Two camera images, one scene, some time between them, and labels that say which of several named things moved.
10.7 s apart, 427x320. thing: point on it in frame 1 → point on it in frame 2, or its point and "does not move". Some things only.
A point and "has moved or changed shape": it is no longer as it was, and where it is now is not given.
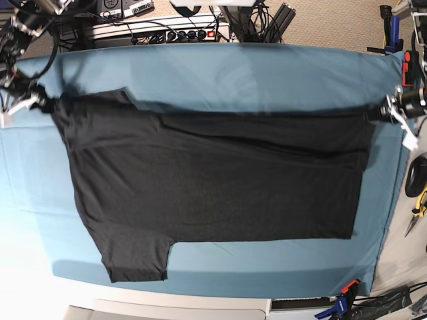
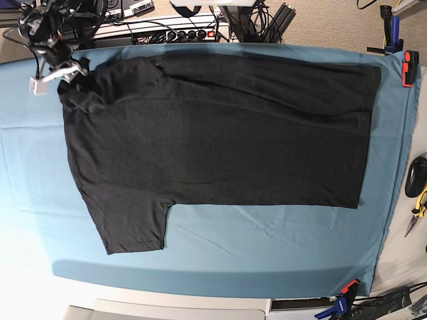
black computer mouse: (415, 183) does not move
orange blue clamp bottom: (342, 310) does not move
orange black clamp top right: (410, 68) does not move
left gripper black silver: (27, 93) → (57, 54)
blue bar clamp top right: (393, 44) does not move
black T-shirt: (146, 179) has moved or changed shape
